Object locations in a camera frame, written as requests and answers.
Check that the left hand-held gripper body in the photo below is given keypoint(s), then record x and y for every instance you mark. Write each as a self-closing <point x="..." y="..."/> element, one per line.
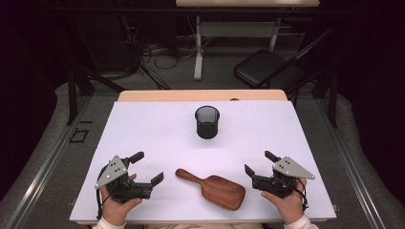
<point x="111" y="170"/>

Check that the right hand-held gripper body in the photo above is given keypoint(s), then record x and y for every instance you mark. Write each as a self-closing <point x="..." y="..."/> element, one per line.
<point x="288" y="167"/>

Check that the brown wooden hairbrush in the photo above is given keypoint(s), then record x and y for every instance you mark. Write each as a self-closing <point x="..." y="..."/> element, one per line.
<point x="219" y="191"/>

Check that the black mesh pen cup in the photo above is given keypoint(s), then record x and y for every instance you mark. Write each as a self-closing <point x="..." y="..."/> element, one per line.
<point x="207" y="129"/>

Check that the person's right hand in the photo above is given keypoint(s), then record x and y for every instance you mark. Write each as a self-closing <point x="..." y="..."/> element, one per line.
<point x="289" y="206"/>

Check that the person's left hand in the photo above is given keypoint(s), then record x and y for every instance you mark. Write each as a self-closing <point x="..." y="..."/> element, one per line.
<point x="114" y="210"/>

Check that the white table cover sheet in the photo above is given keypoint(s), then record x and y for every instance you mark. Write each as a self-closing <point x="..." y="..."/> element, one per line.
<point x="143" y="127"/>

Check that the light wooden table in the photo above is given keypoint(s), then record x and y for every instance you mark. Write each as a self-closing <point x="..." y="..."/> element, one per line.
<point x="159" y="95"/>

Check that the black metal stand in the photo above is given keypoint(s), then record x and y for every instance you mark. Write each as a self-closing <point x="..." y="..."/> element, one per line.
<point x="72" y="95"/>
<point x="333" y="101"/>

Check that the black folding chair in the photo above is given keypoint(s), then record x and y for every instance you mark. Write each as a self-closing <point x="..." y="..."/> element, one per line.
<point x="258" y="66"/>

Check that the white-legged background desk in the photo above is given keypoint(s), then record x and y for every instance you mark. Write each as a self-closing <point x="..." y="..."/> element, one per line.
<point x="235" y="29"/>

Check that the black metal crossbar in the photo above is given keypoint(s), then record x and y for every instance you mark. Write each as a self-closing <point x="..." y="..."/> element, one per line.
<point x="127" y="11"/>

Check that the aluminium floor rail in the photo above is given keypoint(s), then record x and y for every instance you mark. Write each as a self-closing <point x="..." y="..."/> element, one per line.
<point x="357" y="178"/>
<point x="38" y="178"/>

